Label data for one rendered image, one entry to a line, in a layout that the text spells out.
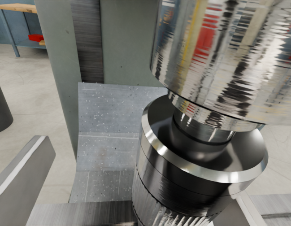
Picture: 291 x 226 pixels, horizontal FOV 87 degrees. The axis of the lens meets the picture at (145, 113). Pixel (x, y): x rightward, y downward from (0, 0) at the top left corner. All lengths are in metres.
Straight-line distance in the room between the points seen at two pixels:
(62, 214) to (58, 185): 1.14
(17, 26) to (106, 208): 4.79
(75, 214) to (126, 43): 0.40
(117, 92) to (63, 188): 1.18
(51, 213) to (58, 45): 0.38
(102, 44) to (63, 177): 1.31
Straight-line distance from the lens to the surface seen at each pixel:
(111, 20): 0.42
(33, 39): 4.47
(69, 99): 0.52
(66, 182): 1.55
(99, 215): 0.40
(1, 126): 2.19
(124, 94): 0.46
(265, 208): 0.52
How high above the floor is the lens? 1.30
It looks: 37 degrees down
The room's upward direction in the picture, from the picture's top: 8 degrees clockwise
